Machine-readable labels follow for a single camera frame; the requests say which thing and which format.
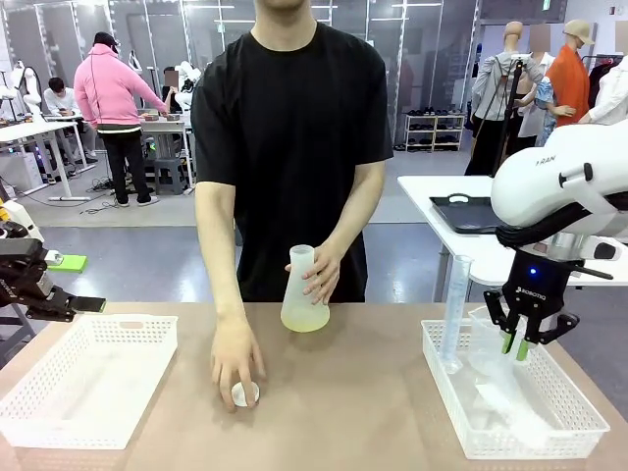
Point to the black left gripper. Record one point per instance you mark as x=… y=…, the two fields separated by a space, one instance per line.
x=19 y=287

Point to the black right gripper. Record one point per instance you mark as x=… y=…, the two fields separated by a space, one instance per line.
x=537 y=284

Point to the clear plastic graduated cylinder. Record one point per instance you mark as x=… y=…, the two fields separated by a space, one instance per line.
x=454 y=314

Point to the clear plastic funnel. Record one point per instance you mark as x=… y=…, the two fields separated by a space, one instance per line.
x=495 y=407

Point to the white perforated plastic basket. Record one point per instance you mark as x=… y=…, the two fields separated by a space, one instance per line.
x=574 y=417
x=93 y=333

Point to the white round flask cap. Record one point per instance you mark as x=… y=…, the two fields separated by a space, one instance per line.
x=244 y=395

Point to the translucent plastic conical flask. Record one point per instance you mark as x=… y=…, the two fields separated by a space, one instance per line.
x=297 y=304

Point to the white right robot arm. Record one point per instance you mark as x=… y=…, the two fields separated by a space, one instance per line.
x=544 y=176

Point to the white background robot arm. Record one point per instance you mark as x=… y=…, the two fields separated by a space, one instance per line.
x=27 y=86
x=186 y=78

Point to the person's right forearm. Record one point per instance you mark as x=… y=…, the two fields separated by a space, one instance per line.
x=225 y=275

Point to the person's left forearm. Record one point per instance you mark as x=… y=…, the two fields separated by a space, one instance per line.
x=358 y=216

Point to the person's right hand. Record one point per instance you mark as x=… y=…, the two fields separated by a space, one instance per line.
x=235 y=353

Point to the person's left hand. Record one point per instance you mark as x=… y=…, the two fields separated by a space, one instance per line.
x=324 y=275

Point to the black plastic tray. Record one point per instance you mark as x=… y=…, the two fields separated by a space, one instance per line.
x=466 y=216

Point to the grey plastic step stool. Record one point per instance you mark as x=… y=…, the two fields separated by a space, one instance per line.
x=171 y=174

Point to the seated person in white shirt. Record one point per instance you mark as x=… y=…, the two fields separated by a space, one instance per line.
x=61 y=100

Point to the grey workbench with trays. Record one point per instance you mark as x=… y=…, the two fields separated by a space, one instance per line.
x=164 y=125

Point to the person in pink hoodie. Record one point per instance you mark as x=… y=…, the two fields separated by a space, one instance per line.
x=105 y=93

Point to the shoe rack with shoes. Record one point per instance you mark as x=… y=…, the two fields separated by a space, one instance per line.
x=434 y=132

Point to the seated person in black top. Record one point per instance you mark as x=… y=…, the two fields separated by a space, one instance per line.
x=172 y=98

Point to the mannequin white shirt black skirt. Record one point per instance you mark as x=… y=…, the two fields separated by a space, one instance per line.
x=532 y=108

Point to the mannequin in blue patterned dress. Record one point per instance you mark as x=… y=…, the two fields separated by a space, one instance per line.
x=544 y=93

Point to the mannequin in grey shirt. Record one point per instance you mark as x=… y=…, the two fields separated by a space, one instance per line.
x=493 y=83

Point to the mannequin in orange with cap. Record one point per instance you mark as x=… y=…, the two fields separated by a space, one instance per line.
x=569 y=83

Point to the mannequin white jacket orange trousers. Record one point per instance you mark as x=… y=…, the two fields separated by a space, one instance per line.
x=613 y=93

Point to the person in black t-shirt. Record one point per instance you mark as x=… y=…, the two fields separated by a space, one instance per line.
x=289 y=122

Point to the black metal stand frame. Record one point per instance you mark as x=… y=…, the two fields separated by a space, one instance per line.
x=12 y=338

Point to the black camera tripod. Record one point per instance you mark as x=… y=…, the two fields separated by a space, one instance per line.
x=507 y=103

